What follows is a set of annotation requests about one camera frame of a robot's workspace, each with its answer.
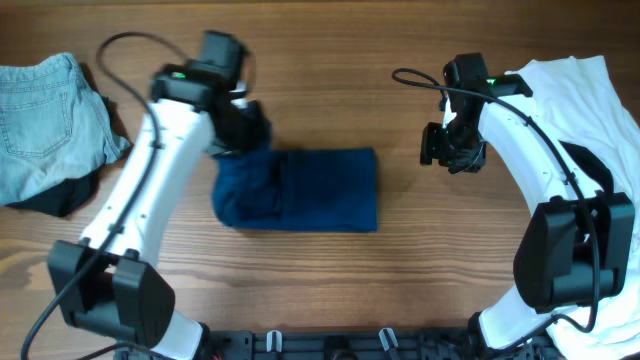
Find white garment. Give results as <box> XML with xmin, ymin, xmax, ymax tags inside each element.
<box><xmin>517</xmin><ymin>55</ymin><xmax>639</xmax><ymax>360</ymax></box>

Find left black cable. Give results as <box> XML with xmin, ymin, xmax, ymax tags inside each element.
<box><xmin>19</xmin><ymin>32</ymin><xmax>191</xmax><ymax>360</ymax></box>

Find black garment under denim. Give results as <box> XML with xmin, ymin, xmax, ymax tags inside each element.
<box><xmin>6</xmin><ymin>162</ymin><xmax>106</xmax><ymax>218</ymax></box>

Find black cable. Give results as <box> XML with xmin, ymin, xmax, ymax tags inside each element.
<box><xmin>390</xmin><ymin>67</ymin><xmax>601</xmax><ymax>360</ymax></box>
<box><xmin>19</xmin><ymin>32</ymin><xmax>191</xmax><ymax>360</ymax></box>

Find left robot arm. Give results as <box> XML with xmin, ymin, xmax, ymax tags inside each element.
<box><xmin>47</xmin><ymin>31</ymin><xmax>268</xmax><ymax>359</ymax></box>

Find right black cable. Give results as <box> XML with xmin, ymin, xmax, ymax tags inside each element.
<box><xmin>390</xmin><ymin>67</ymin><xmax>601</xmax><ymax>360</ymax></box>

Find black garment at right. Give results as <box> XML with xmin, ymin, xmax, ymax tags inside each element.
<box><xmin>560</xmin><ymin>141</ymin><xmax>614</xmax><ymax>194</ymax></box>

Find blue t-shirt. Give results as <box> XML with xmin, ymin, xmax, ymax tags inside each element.
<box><xmin>212</xmin><ymin>145</ymin><xmax>378</xmax><ymax>233</ymax></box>

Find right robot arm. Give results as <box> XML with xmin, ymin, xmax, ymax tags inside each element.
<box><xmin>420</xmin><ymin>53</ymin><xmax>639</xmax><ymax>359</ymax></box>

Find light blue denim shorts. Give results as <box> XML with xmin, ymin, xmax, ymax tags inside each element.
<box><xmin>1</xmin><ymin>52</ymin><xmax>130</xmax><ymax>205</ymax></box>

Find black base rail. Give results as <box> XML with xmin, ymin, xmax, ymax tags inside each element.
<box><xmin>198</xmin><ymin>327</ymin><xmax>485</xmax><ymax>360</ymax></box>

